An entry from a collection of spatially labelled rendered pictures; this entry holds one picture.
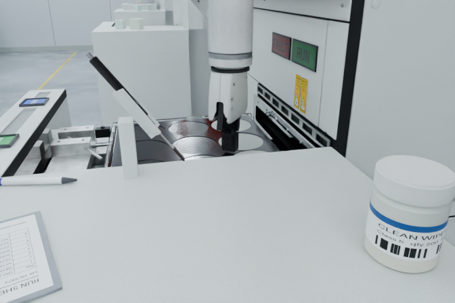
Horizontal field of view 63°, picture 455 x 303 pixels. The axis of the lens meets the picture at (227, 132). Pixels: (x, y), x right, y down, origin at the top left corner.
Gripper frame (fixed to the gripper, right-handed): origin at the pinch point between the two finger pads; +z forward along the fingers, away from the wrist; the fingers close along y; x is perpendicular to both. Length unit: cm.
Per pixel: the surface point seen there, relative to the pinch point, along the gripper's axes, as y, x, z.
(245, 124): -17.3, -3.1, 2.6
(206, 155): 3.1, -3.9, 2.6
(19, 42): -490, -681, 73
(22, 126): 17.3, -38.2, -3.5
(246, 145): -4.8, 1.9, 2.5
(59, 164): 15.6, -31.7, 4.5
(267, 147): -5.7, 6.4, 2.6
